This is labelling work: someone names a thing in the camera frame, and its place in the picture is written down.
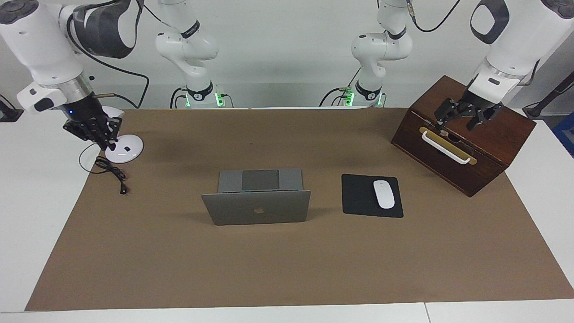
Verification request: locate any black tripod stand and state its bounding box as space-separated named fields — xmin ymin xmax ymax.
xmin=522 ymin=72 xmax=574 ymax=119

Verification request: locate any white computer mouse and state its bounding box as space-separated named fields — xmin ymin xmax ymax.
xmin=373 ymin=180 xmax=396 ymax=210

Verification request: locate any black lamp power cable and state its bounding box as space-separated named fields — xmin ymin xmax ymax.
xmin=79 ymin=137 xmax=130 ymax=195

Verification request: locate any black base cable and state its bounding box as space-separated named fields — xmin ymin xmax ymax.
xmin=170 ymin=87 xmax=190 ymax=109
xmin=319 ymin=67 xmax=361 ymax=107

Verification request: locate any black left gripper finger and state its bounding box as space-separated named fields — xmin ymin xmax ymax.
xmin=433 ymin=98 xmax=463 ymax=131
xmin=466 ymin=109 xmax=488 ymax=131

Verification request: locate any silver grey laptop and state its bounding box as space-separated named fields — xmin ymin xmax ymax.
xmin=201 ymin=169 xmax=311 ymax=226

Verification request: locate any black mouse pad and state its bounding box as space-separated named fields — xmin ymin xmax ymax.
xmin=341 ymin=174 xmax=404 ymax=218

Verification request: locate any black clamp mount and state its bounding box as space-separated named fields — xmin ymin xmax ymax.
xmin=0 ymin=94 xmax=24 ymax=122

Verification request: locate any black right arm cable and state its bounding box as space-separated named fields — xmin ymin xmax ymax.
xmin=66 ymin=0 xmax=150 ymax=109

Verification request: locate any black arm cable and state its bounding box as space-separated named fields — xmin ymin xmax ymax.
xmin=66 ymin=0 xmax=150 ymax=109
xmin=406 ymin=0 xmax=462 ymax=33

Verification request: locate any dark brown wooden box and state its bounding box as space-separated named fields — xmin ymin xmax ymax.
xmin=391 ymin=75 xmax=537 ymax=198

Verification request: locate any brown table mat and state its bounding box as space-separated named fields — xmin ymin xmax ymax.
xmin=25 ymin=108 xmax=574 ymax=311

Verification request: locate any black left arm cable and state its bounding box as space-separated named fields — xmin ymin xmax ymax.
xmin=406 ymin=0 xmax=462 ymax=33

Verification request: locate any white box handle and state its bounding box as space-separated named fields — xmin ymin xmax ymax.
xmin=422 ymin=130 xmax=472 ymax=165

